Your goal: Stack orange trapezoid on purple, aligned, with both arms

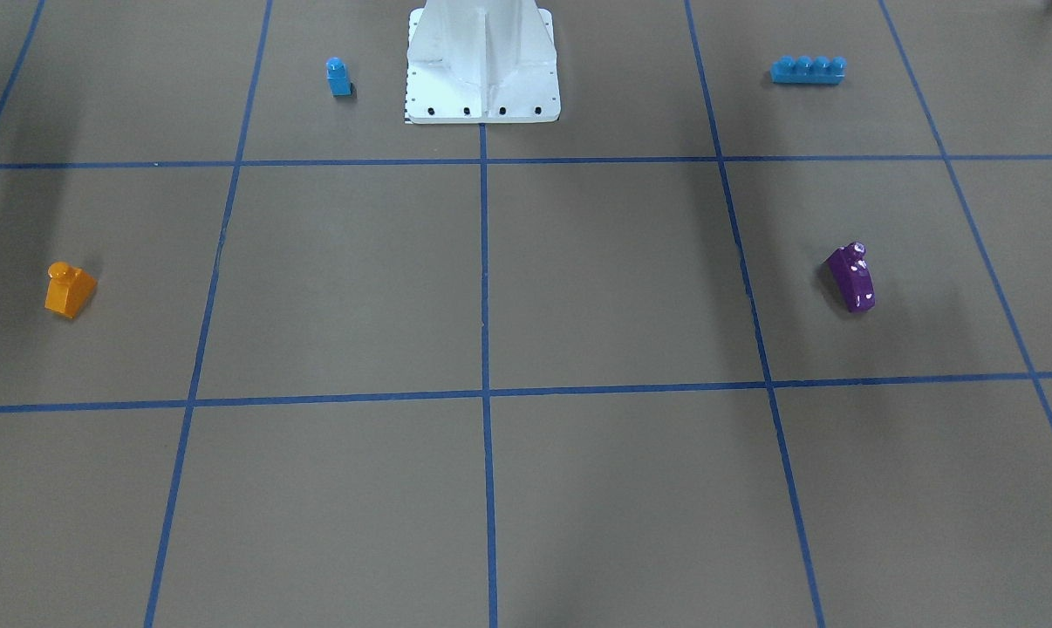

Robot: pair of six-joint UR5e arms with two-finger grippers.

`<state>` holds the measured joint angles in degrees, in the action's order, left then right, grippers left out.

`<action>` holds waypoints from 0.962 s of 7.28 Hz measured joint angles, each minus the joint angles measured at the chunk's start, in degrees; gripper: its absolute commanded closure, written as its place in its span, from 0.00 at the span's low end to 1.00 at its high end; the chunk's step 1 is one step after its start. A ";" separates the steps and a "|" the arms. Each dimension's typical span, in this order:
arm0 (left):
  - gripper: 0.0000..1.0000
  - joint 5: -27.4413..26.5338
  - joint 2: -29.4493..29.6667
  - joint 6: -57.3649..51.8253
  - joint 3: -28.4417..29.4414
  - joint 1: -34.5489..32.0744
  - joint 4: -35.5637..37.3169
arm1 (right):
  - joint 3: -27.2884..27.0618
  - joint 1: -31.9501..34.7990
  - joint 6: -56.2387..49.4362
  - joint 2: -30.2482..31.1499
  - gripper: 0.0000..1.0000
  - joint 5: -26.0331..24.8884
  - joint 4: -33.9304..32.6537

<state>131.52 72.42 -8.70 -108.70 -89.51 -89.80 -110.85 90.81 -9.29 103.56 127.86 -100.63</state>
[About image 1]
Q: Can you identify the orange trapezoid block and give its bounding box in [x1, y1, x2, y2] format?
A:
[44, 261, 97, 319]

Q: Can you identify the purple trapezoid block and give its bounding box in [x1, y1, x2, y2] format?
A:
[826, 240, 876, 313]

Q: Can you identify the small blue block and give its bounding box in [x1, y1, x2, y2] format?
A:
[325, 57, 353, 97]

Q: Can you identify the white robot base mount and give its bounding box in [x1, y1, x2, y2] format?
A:
[404, 1, 562, 125]

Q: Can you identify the long blue studded block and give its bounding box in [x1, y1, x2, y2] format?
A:
[769, 55, 848, 85]

